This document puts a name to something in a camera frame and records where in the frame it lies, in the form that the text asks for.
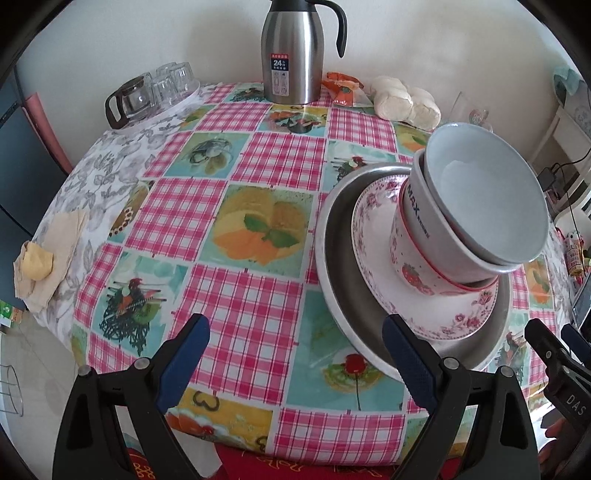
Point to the checkered picture tablecloth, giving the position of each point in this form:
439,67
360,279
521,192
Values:
223,223

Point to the beige folded cloth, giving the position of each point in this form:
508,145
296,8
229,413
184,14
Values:
60,238

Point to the glass coffee pot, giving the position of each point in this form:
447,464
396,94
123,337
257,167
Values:
133,100

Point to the light blue bowl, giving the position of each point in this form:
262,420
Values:
487,192

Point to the orange snack packet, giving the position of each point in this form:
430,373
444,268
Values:
345,90

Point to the clear glass mug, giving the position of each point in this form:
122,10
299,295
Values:
464,110

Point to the large steel plate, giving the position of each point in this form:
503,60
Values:
354,308

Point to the colourful candy roll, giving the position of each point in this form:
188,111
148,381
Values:
573,255

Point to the stainless thermos jug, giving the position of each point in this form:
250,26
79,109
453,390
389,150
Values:
293,47

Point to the grey floral tablecloth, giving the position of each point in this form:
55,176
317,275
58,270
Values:
100,183

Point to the strawberry pattern bowl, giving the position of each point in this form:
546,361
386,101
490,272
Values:
417,271

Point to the yellow crumpled cloth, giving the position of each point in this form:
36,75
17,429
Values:
37,263

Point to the smartphone on stand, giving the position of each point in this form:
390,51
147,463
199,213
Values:
581,303

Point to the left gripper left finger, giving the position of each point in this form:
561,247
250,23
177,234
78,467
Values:
90,442

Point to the black charger adapter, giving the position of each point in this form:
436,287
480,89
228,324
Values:
546,178

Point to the floral rimmed white plate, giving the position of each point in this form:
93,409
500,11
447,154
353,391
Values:
439,318

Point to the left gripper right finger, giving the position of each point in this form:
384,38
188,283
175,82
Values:
502,442

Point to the bag of white buns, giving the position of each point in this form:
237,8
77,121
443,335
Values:
395,101

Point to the upturned drinking glass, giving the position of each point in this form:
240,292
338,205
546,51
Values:
163,92
164,69
183,79

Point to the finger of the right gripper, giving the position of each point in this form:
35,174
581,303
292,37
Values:
568,387
576,343

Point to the white round tray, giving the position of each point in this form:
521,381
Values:
158,113

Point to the white square bowl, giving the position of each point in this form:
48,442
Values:
435,237

